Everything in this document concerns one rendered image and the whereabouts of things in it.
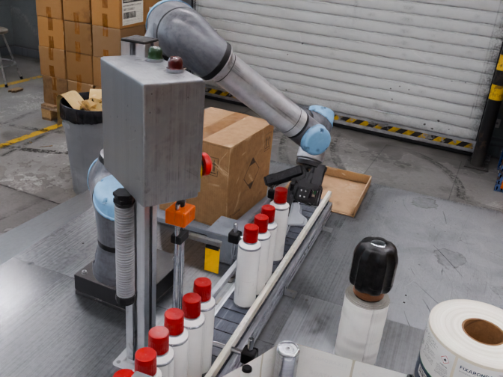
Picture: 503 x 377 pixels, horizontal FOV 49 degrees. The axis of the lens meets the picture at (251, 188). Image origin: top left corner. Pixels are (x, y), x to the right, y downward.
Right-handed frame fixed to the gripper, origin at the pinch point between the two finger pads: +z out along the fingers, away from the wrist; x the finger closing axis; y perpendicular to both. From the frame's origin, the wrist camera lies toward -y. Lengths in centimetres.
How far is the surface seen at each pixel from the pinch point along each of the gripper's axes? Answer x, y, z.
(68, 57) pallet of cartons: 234, -272, -95
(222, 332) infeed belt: -32.7, 0.2, 25.1
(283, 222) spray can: -10.5, 1.8, -1.6
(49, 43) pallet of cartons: 229, -290, -103
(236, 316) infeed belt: -27.2, 0.9, 22.0
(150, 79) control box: -82, -4, -15
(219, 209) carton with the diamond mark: 5.1, -21.7, -1.0
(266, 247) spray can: -25.4, 2.9, 5.1
